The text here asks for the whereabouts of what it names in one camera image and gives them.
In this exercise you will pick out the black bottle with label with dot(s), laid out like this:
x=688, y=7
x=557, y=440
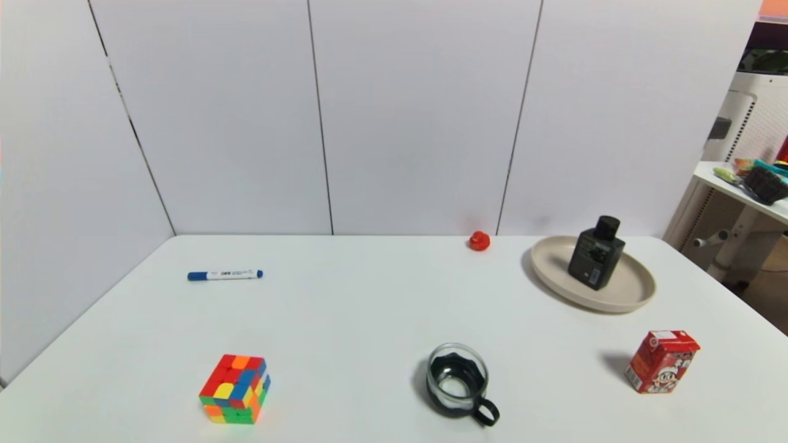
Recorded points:
x=594, y=255

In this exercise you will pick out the white perforated panel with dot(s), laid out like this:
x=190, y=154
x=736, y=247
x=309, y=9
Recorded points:
x=754, y=117

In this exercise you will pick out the green small object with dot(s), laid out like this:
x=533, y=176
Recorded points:
x=727, y=175

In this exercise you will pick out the beige round plate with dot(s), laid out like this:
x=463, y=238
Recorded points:
x=634, y=289

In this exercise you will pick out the colourful puzzle cube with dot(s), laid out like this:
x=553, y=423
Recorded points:
x=234, y=391

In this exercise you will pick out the white side desk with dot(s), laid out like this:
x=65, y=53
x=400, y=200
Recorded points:
x=745, y=227

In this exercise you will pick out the glass cup black holder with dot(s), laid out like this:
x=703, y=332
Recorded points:
x=458, y=384

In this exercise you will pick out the red milk carton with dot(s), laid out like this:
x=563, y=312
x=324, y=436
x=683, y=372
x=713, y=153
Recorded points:
x=662, y=363

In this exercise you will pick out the red rubber duck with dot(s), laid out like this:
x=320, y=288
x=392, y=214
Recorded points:
x=479, y=241

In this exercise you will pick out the blue white marker pen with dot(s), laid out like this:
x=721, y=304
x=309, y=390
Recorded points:
x=225, y=275

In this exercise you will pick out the black woven basket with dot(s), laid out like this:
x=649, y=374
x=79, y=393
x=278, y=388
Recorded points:
x=765, y=186

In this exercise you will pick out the teal flat object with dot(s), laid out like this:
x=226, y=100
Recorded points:
x=771, y=166

